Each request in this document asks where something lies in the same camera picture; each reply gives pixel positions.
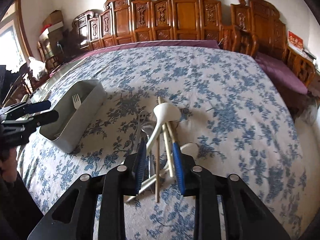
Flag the large white ladle spoon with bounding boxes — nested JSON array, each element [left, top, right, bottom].
[[146, 103, 181, 155]]

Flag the metal spoon with smiley face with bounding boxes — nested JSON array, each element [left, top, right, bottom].
[[135, 109, 150, 143]]

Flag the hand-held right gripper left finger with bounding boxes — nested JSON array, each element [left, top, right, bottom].
[[27, 140, 148, 240]]

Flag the cardboard box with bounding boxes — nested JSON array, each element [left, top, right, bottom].
[[42, 10, 63, 27]]

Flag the grey utensil tray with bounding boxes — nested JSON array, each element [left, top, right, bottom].
[[39, 79, 107, 154]]

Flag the wooden chopstick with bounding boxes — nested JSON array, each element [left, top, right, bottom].
[[166, 121, 178, 155], [161, 99, 175, 179]]

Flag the carved wooden bench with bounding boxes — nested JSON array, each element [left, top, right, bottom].
[[49, 39, 220, 78], [282, 44, 317, 88]]

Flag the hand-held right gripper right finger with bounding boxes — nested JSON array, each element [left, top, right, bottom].
[[172, 142, 292, 240]]

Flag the carved wooden armchair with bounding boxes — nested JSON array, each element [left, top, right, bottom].
[[231, 0, 287, 53]]

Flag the red wall calendar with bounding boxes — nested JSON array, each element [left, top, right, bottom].
[[287, 30, 303, 49]]

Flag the blue floral bedsheet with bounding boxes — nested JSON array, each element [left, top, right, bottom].
[[16, 45, 309, 240]]

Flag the small dark carved wooden headboard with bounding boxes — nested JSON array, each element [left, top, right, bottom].
[[72, 10, 101, 52]]

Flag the person's left forearm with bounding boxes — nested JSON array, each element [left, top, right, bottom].
[[0, 150, 17, 182]]

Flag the clear plastic bag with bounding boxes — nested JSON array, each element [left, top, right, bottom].
[[28, 56, 49, 80]]

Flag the purple bench cushion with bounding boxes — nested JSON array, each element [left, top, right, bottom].
[[255, 52, 309, 94]]

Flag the window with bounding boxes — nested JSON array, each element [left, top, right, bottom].
[[0, 27, 24, 70]]

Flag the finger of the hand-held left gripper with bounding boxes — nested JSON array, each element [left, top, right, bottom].
[[0, 100, 52, 117], [1, 111, 59, 130]]

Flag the plain metal spoon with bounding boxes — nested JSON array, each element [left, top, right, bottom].
[[141, 122, 155, 179]]

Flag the white plastic spoon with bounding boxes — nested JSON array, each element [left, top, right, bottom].
[[126, 142, 198, 203]]

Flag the person's dark clothing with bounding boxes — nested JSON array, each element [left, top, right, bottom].
[[0, 172, 44, 240]]

